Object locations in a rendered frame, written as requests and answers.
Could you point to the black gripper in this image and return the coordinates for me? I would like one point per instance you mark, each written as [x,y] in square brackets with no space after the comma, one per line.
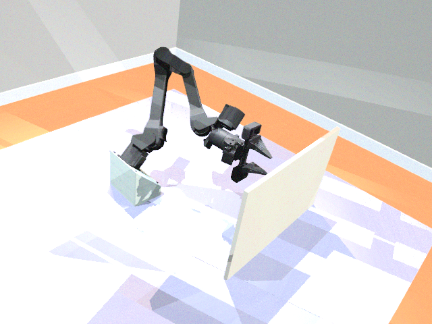
[252,141]

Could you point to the cream flat panel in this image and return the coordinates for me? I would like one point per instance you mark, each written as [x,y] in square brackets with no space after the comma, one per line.
[271,204]

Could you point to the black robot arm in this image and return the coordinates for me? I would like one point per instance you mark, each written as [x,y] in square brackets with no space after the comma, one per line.
[154,134]

